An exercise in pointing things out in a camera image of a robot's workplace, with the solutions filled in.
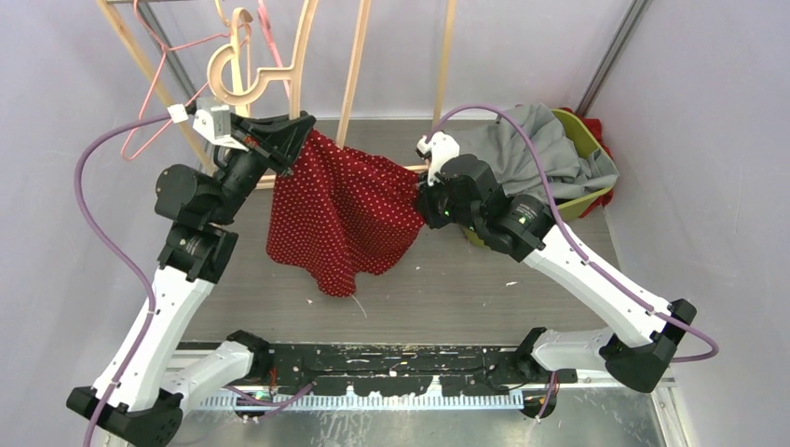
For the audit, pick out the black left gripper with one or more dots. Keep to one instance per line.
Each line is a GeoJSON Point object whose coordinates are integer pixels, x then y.
{"type": "Point", "coordinates": [280, 139]}

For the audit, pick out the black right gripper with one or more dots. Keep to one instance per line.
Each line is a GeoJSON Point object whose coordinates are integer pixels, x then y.
{"type": "Point", "coordinates": [426, 203]}

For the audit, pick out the wooden hanger of purple skirt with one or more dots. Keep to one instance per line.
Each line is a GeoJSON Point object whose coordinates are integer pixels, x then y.
{"type": "Point", "coordinates": [240, 32]}

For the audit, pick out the red polka dot skirt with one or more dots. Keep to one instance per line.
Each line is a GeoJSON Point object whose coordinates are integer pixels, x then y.
{"type": "Point", "coordinates": [342, 212]}

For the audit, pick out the grey skirt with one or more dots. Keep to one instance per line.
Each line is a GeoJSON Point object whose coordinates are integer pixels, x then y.
{"type": "Point", "coordinates": [499, 145]}

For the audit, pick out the pink hanger of grey skirt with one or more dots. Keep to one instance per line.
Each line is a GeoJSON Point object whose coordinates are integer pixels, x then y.
{"type": "Point", "coordinates": [265, 26]}

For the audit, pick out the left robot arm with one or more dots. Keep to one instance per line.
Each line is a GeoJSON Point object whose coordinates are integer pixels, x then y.
{"type": "Point", "coordinates": [135, 398]}

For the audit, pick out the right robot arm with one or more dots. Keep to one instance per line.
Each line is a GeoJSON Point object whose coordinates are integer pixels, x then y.
{"type": "Point", "coordinates": [643, 330]}

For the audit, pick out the olive green plastic basket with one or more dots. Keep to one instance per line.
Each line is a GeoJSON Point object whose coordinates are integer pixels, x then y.
{"type": "Point", "coordinates": [585, 144]}

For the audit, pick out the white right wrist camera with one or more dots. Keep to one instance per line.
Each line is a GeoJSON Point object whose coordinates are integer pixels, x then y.
{"type": "Point", "coordinates": [437, 150]}

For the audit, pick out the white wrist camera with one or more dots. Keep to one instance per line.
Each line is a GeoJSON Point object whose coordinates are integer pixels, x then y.
{"type": "Point", "coordinates": [437, 150]}
{"type": "Point", "coordinates": [212, 120]}

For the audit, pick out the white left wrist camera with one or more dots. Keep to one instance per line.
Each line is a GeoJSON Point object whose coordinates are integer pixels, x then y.
{"type": "Point", "coordinates": [212, 120]}

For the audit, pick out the metal corner rail left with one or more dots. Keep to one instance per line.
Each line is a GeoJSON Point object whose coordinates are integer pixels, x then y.
{"type": "Point", "coordinates": [149, 18]}

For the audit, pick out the metal corner rail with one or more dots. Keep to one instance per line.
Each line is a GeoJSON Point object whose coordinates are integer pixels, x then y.
{"type": "Point", "coordinates": [620, 40]}
{"type": "Point", "coordinates": [149, 18]}

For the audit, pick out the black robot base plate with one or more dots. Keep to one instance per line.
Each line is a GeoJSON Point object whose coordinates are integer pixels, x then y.
{"type": "Point", "coordinates": [394, 370]}

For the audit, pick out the metal corner rail right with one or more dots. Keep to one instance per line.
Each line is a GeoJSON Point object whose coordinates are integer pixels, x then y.
{"type": "Point", "coordinates": [620, 40]}

